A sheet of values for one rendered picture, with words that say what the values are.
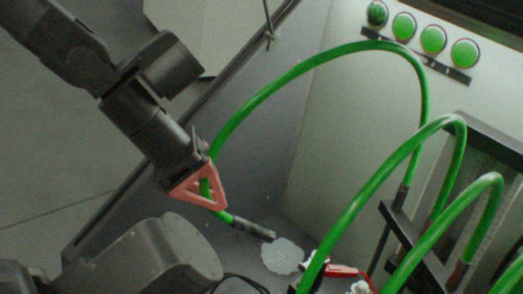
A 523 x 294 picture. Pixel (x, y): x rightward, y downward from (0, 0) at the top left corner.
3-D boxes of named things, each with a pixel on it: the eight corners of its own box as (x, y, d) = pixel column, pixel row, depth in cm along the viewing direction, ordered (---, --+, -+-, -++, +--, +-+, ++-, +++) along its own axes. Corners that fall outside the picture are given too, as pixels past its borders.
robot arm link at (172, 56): (64, 51, 61) (58, 62, 53) (136, -10, 61) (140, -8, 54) (132, 122, 66) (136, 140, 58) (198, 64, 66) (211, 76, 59)
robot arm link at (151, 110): (91, 95, 62) (90, 105, 57) (134, 59, 62) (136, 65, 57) (131, 135, 65) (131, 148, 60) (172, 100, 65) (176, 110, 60)
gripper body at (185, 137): (200, 132, 69) (163, 92, 66) (204, 162, 60) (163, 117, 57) (163, 162, 70) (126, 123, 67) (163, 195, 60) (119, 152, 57)
